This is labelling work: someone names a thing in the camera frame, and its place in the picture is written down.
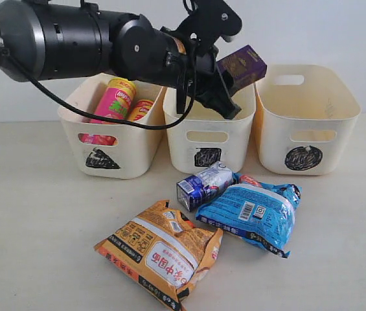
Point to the cream bin with triangle mark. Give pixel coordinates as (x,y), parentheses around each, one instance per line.
(134,150)

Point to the purple box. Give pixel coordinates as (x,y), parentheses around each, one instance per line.
(245,65)

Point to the orange noodle packet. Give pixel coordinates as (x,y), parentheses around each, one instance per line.
(163,251)

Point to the cream bin with circle mark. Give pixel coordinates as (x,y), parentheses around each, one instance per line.
(304,119)

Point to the blue noodle packet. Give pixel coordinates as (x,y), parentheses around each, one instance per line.
(259,213)

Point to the yellow chips can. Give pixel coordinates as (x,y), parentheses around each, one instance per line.
(140,110)

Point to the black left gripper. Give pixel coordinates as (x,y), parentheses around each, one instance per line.
(198,75)

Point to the cream bin with square mark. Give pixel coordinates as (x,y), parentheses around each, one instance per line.
(204,137)

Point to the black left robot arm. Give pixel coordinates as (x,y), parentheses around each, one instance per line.
(45,41)

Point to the blue white milk carton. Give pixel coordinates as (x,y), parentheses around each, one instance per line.
(201,188)

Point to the pink chips can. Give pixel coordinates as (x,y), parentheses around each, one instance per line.
(115,104)

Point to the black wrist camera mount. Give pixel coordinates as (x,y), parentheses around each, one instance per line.
(209,20)

